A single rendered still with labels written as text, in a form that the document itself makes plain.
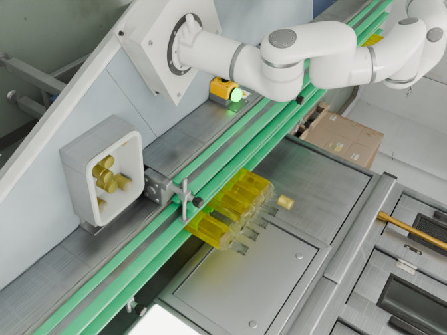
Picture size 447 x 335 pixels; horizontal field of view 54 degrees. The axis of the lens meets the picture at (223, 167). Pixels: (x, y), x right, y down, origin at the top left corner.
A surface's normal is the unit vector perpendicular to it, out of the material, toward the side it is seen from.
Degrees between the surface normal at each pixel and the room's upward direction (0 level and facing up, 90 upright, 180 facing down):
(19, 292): 90
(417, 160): 90
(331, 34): 83
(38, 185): 0
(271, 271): 90
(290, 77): 39
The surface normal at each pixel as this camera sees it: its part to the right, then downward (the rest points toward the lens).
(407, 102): -0.55, 0.54
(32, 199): 0.83, 0.43
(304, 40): -0.09, -0.39
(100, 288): 0.07, -0.72
